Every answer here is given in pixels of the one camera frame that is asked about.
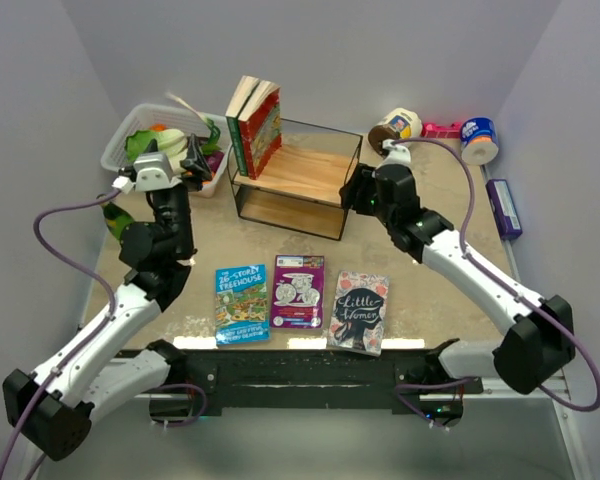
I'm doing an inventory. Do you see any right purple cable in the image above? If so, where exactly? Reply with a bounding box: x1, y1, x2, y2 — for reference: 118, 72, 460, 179
394, 138, 600, 413

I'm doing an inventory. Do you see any purple cable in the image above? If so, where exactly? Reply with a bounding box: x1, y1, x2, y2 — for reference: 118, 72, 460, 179
0, 187, 126, 480
394, 138, 600, 413

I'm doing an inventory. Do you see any red treehouse book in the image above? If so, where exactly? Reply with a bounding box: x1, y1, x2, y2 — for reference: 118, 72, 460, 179
238, 80, 282, 180

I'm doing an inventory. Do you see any blue wrapped toilet roll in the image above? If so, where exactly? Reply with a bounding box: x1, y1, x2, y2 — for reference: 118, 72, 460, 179
460, 117, 499, 166

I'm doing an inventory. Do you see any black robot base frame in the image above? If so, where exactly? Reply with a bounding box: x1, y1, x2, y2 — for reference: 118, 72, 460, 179
149, 348, 483, 426

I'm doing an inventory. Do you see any toy green leek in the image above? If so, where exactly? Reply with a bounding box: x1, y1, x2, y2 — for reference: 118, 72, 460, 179
165, 92, 221, 155

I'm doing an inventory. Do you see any toy purple onion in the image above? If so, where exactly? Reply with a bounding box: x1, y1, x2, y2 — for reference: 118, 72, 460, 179
205, 150, 224, 173

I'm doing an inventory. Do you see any blue 26-storey treehouse book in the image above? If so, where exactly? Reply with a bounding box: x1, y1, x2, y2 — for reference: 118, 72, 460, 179
215, 264, 270, 346

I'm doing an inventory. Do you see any white plastic basket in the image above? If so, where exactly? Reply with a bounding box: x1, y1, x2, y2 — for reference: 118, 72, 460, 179
100, 103, 232, 198

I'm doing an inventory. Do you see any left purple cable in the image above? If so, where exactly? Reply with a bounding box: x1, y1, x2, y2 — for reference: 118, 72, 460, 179
0, 187, 126, 480

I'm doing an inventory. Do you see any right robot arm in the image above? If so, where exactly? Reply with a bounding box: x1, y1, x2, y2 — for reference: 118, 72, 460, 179
340, 164, 575, 394

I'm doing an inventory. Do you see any green glass bottle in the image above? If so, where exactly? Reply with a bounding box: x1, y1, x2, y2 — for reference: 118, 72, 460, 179
101, 202, 134, 241

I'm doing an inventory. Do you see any pink plastic object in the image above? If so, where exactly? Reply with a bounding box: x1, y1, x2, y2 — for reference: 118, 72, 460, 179
421, 122, 462, 139

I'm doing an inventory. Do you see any toy green cabbage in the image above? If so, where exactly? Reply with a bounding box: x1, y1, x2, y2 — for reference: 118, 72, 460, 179
125, 128, 188, 162

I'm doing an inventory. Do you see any green 104-storey treehouse book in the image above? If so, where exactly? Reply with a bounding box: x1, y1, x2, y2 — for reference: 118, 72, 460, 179
225, 75, 260, 176

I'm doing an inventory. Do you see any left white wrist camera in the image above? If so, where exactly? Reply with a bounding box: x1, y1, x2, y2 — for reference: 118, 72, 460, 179
112, 152, 181, 194

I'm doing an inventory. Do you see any purple box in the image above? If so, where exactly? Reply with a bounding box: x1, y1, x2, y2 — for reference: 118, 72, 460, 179
486, 179, 523, 240

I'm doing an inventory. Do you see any black wire wooden shelf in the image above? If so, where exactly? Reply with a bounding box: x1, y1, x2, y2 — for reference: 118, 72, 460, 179
227, 119, 363, 241

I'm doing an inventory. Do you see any toy white radish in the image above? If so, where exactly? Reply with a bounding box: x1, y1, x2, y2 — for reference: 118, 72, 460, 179
169, 148, 188, 175

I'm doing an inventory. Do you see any purple book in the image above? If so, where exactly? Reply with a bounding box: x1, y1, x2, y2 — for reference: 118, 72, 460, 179
269, 255, 325, 329

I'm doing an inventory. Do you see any little women book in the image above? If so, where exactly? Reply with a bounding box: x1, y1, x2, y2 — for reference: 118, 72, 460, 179
327, 270, 390, 357

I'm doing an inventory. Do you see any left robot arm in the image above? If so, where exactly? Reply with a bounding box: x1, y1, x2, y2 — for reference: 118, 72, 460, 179
2, 140, 197, 461

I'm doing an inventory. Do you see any brown core paper roll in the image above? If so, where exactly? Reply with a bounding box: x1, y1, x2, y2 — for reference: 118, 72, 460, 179
367, 108, 423, 155

